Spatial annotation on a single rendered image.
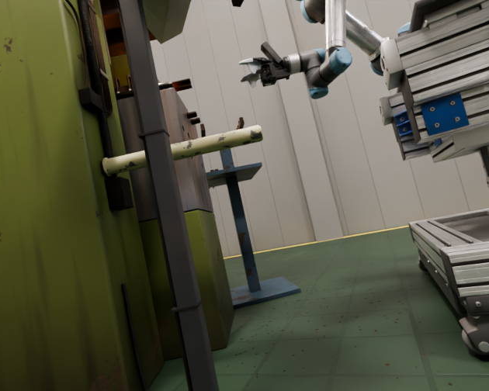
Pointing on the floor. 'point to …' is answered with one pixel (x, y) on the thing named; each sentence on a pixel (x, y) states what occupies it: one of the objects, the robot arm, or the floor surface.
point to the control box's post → (168, 198)
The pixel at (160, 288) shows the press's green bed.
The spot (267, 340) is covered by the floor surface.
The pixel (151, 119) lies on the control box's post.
